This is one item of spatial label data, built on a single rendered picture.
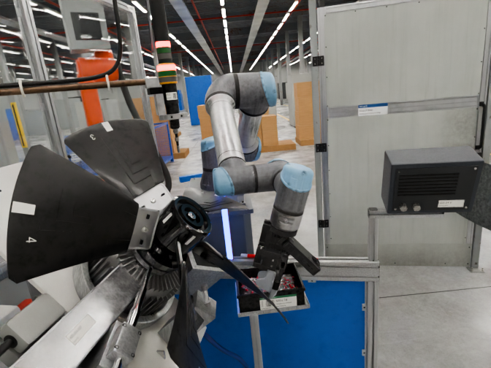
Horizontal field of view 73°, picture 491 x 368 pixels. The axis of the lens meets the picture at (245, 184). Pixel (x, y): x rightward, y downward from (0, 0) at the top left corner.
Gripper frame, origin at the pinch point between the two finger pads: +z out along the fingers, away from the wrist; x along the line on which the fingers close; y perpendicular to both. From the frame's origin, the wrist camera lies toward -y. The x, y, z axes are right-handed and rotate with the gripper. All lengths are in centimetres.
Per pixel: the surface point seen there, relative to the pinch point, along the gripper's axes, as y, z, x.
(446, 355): -104, 68, -89
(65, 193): 41, -27, 28
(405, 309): -93, 71, -128
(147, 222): 31.2, -18.5, 14.2
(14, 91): 62, -40, 17
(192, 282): 23.0, 6.2, -3.4
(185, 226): 23.0, -19.5, 13.3
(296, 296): -7.8, 9.0, -15.6
